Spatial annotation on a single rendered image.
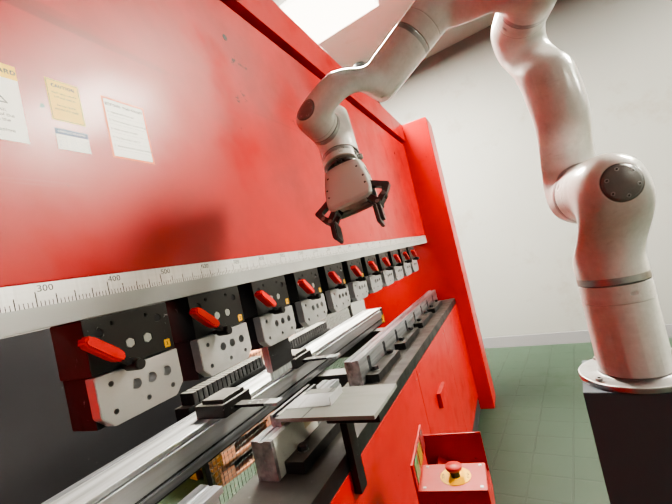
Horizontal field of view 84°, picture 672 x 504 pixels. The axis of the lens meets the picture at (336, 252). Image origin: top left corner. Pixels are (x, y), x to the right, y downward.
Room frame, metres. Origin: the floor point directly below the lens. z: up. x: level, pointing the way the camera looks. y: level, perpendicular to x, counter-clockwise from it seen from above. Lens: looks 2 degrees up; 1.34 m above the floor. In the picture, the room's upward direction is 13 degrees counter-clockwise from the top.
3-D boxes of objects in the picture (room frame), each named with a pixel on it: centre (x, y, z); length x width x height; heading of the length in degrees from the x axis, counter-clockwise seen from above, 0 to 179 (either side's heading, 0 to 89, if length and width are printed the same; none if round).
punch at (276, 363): (1.01, 0.21, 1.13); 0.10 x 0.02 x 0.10; 155
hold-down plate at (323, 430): (1.03, 0.15, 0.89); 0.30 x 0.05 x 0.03; 155
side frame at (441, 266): (3.15, -0.58, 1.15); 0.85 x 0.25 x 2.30; 65
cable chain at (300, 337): (1.88, 0.26, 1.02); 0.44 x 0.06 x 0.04; 155
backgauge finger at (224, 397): (1.09, 0.36, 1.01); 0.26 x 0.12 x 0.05; 65
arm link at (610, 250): (0.70, -0.51, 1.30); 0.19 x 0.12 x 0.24; 167
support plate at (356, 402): (0.95, 0.08, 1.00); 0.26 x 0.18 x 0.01; 65
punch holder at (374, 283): (1.72, -0.11, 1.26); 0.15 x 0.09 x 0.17; 155
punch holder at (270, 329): (0.99, 0.22, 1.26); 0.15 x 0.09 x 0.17; 155
